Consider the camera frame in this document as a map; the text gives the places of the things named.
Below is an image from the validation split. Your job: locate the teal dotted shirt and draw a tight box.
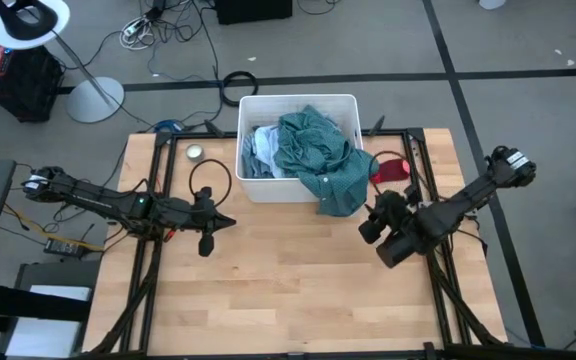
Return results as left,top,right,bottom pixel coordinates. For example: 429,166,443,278
273,104,381,218

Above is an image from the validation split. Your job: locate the black crate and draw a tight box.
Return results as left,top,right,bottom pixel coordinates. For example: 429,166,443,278
0,42,64,124

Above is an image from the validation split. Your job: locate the grey cart with white panel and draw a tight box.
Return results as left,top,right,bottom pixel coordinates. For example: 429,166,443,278
0,259,100,360

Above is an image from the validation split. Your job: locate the round metal tin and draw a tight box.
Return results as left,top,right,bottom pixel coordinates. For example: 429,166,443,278
185,143,206,163

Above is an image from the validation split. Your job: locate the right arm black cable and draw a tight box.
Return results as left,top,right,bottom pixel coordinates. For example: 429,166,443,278
367,149,422,199

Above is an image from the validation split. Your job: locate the white floor stand with disc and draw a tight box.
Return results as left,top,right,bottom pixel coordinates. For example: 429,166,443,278
0,0,126,124

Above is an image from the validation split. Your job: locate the red garment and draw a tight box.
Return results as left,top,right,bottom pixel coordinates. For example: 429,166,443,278
371,158,412,185

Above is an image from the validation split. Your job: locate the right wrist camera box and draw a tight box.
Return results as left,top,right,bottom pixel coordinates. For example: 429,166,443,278
376,230,422,270

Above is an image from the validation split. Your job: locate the pale blue geometric-print shirt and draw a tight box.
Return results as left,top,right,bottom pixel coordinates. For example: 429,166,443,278
253,124,284,180

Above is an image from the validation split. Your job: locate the white perforated laundry basket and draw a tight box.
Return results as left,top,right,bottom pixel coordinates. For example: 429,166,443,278
235,93,364,204

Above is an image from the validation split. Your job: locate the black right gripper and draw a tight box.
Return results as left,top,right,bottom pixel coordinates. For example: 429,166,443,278
358,187,422,246

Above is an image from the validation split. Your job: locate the blue striped woven shirt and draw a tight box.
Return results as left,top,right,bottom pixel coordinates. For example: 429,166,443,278
241,130,260,180

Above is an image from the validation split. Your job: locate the black aluminium table frame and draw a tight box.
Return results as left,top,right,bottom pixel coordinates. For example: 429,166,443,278
82,115,509,360

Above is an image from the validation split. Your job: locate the blue cable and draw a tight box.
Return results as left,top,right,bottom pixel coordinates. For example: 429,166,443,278
154,118,185,134

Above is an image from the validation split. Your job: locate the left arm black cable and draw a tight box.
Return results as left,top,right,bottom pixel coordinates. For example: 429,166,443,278
188,158,233,209

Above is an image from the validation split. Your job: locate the black power adapter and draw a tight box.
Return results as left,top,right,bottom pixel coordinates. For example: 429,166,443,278
43,237,87,260

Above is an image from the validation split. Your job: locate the black box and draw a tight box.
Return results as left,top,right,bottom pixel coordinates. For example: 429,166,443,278
214,0,293,26

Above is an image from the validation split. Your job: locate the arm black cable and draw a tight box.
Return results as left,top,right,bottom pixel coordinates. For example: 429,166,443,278
367,149,422,199
188,158,233,209

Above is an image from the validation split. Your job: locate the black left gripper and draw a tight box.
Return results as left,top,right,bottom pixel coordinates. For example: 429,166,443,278
187,187,238,236

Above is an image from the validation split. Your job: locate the black coiled cable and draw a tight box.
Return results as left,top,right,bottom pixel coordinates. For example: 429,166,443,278
221,70,260,108

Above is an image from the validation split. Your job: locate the black cable tangle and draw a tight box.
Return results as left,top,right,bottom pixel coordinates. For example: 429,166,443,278
137,0,222,81

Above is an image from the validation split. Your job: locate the yellow cable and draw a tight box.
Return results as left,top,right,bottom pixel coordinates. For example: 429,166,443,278
1,203,105,252

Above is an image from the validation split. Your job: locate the white cable bundle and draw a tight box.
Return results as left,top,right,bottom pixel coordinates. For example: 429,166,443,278
119,16,155,51

